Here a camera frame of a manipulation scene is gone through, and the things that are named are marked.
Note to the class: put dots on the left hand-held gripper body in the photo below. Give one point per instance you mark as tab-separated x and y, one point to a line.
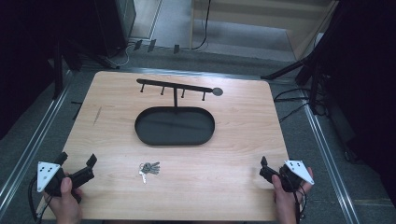
49	174

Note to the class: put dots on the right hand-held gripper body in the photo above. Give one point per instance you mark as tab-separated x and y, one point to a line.
295	172

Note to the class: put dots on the bunch of silver keys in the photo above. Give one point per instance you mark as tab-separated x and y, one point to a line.
148	169

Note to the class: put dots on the black key rack with tray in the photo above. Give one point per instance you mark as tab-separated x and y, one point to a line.
174	126

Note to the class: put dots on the person's left hand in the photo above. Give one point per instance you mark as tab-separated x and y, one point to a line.
66	202

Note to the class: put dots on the person's right hand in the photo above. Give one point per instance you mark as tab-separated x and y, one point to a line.
285	203

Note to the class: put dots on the black metal stand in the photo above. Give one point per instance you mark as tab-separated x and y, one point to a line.
58	71

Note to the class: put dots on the black tripod stand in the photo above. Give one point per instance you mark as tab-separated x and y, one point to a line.
308	67

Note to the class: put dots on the small black floor tag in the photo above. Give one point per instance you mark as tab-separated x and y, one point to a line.
137	45
176	49

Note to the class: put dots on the black cabinet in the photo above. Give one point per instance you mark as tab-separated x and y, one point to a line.
115	25

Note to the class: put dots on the metal floor rail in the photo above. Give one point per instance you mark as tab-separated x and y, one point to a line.
31	149
330	161

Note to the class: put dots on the light wooden frame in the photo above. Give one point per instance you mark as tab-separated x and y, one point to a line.
306	29

